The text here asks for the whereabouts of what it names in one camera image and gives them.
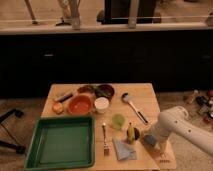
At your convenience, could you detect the blue sponge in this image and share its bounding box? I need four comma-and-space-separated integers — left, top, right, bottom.
144, 135, 157, 146

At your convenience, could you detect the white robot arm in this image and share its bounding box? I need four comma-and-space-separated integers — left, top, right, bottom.
144, 106, 213, 157

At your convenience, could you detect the green plastic tray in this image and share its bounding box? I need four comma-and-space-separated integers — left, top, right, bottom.
24, 116, 95, 171

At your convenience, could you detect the dark brown bowl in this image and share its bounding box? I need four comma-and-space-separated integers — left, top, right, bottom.
95, 84, 115, 99

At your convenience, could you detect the white cup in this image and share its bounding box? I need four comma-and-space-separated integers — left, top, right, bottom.
94, 97, 109, 114

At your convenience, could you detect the dark red plate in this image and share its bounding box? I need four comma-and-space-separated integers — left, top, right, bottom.
77, 85, 95, 93

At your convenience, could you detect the orange bowl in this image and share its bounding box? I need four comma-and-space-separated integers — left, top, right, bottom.
67, 95, 92, 115

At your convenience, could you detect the wooden table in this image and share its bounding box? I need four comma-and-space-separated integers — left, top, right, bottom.
40, 82, 178, 171

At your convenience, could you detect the green cup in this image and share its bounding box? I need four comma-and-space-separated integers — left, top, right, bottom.
112, 114, 125, 130

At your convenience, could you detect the orange round fruit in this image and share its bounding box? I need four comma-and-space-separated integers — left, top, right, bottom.
52, 102, 64, 115

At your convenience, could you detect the banana in black cup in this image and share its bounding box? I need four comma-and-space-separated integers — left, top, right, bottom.
126, 123, 140, 144

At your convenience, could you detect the metal fork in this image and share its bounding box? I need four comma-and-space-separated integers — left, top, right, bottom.
102, 123, 110, 156

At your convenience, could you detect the blue folded cloth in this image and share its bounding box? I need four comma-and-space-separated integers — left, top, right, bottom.
112, 138, 137, 161

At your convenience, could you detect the black tripod stand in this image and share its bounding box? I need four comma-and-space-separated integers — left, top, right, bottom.
0, 108, 26, 154

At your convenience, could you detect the spoon with black handle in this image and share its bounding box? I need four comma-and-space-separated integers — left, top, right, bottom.
121, 93, 148, 125

